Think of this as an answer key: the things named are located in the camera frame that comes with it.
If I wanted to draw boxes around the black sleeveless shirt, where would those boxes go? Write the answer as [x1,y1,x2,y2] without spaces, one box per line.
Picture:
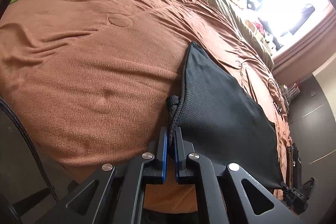
[166,42,283,192]

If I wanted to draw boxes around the grey wardrobe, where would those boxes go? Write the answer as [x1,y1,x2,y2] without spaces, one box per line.
[288,76,335,223]

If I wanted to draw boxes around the black glasses on bed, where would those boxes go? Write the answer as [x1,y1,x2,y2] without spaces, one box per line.
[273,99,283,117]

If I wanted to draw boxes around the items on bedside cabinet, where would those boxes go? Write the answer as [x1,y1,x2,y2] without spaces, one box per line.
[281,81,300,103]

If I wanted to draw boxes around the pink curtain right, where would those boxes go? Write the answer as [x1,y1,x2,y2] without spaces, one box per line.
[272,8,335,86]

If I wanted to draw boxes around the brown bed blanket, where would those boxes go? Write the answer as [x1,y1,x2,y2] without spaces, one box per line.
[0,0,293,214]

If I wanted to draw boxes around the pile of toys on sill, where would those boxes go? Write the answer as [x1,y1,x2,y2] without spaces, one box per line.
[229,0,283,55]

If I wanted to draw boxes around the beige duvet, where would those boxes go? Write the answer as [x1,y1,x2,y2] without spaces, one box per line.
[136,0,275,70]

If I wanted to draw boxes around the black braided cable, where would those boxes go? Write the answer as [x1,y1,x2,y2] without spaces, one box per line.
[0,96,60,204]

